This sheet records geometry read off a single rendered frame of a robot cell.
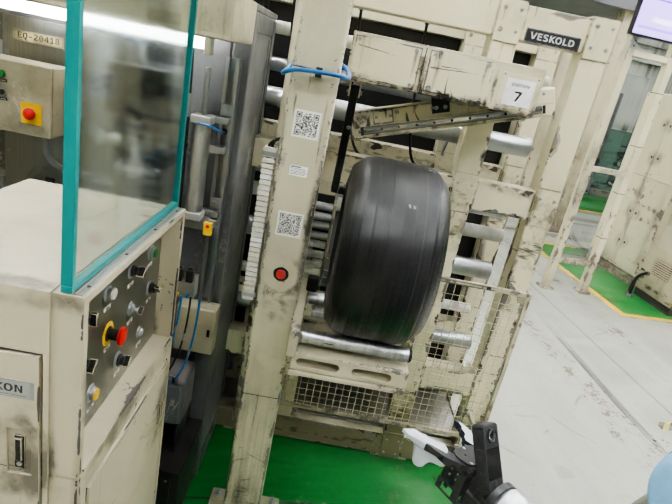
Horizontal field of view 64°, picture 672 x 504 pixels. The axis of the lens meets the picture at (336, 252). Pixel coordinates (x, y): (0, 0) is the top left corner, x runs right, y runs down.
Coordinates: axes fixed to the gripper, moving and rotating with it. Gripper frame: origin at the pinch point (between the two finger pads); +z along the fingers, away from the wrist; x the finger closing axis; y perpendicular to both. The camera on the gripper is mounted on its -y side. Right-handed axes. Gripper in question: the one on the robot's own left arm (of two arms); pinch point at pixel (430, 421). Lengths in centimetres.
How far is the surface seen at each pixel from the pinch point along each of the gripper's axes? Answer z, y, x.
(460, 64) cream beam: 69, -75, 42
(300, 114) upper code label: 72, -47, -6
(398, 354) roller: 42, 11, 32
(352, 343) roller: 51, 12, 21
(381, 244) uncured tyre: 41.9, -22.3, 10.7
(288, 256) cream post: 70, -6, 3
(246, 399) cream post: 73, 46, 6
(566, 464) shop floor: 46, 82, 186
